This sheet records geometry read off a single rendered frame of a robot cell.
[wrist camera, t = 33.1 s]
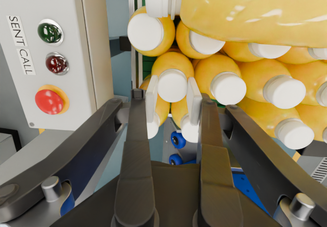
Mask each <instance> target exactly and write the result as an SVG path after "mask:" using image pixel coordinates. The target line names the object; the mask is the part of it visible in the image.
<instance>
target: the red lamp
mask: <svg viewBox="0 0 327 227"><path fill-rule="evenodd" d="M45 65H46V68H47V69H48V70H49V71H50V72H52V73H62V72H64V70H65V68H66V64H65V62H64V60H63V59H62V58H61V57H59V56H57V55H51V56H49V57H47V58H46V60H45Z"/></svg>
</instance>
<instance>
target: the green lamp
mask: <svg viewBox="0 0 327 227"><path fill-rule="evenodd" d="M37 34H38V36H39V37H40V39H41V40H42V41H44V42H46V43H50V44H54V43H56V42H57V41H58V40H59V31H58V29H57V28H56V27H55V26H54V25H53V24H51V23H48V22H44V23H41V24H39V25H38V27H37Z"/></svg>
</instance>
